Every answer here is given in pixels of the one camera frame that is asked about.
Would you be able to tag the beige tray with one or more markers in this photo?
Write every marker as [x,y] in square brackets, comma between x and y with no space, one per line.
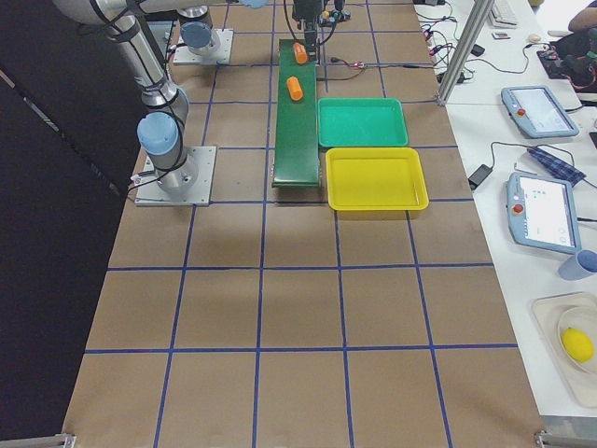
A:
[547,312]

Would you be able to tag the green conveyor belt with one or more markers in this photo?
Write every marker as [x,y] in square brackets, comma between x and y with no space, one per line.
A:
[296,159]

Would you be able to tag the white plate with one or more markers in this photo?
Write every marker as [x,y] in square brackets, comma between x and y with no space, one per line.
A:
[584,319]

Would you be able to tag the teach pendant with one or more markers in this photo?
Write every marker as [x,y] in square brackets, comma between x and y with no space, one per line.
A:
[537,112]
[541,213]

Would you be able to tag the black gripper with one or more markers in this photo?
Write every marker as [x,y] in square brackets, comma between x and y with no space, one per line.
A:
[305,10]

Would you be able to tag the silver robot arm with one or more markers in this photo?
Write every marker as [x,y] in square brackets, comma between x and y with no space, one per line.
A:
[197,19]
[161,132]

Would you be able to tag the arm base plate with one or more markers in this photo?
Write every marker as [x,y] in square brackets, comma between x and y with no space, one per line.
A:
[189,184]
[207,47]

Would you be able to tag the blue cup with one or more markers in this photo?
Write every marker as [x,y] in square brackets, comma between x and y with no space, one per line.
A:
[581,265]

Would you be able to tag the black power adapter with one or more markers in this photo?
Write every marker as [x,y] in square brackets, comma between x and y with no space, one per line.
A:
[479,176]

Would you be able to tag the plain orange cylinder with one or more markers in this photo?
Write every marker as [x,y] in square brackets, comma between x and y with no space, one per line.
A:
[294,88]

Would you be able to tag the aluminium frame post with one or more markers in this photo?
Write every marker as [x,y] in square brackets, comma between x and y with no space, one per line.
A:
[472,29]

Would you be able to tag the green plastic tray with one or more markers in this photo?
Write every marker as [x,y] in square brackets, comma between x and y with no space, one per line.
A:
[361,122]

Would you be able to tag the yellow lemon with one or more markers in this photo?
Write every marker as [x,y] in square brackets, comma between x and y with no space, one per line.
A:
[577,345]

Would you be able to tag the near teach pendant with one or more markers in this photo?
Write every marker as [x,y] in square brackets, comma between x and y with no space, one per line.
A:
[541,213]

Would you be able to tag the blue plaid cloth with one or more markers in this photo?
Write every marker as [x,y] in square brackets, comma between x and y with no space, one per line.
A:
[558,168]

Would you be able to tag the far teach pendant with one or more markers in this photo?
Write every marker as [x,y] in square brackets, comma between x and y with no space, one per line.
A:
[537,112]

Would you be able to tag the orange cylinder with number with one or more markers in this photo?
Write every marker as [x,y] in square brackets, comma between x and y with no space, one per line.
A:
[300,53]

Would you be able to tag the yellow plastic tray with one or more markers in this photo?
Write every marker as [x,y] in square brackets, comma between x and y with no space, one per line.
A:
[375,179]

